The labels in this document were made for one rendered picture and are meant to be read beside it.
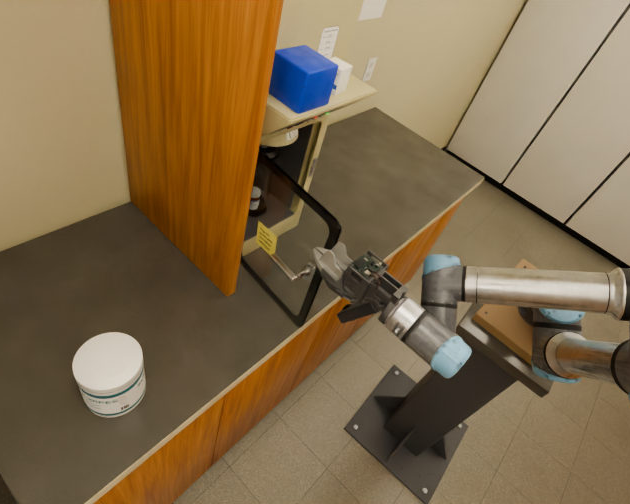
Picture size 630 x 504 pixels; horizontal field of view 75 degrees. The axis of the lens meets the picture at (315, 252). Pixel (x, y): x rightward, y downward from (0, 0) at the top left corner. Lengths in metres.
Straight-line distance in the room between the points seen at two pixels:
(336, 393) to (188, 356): 1.22
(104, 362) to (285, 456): 1.24
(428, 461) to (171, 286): 1.52
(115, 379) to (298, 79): 0.70
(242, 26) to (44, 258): 0.86
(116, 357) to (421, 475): 1.61
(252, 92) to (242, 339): 0.65
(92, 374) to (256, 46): 0.70
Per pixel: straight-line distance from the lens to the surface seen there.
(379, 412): 2.24
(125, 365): 0.96
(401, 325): 0.79
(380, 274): 0.80
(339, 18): 1.07
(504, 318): 1.47
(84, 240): 1.39
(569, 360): 1.17
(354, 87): 1.09
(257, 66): 0.80
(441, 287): 0.89
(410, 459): 2.22
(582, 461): 2.81
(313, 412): 2.15
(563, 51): 3.83
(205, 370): 1.11
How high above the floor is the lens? 1.94
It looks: 45 degrees down
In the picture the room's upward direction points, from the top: 20 degrees clockwise
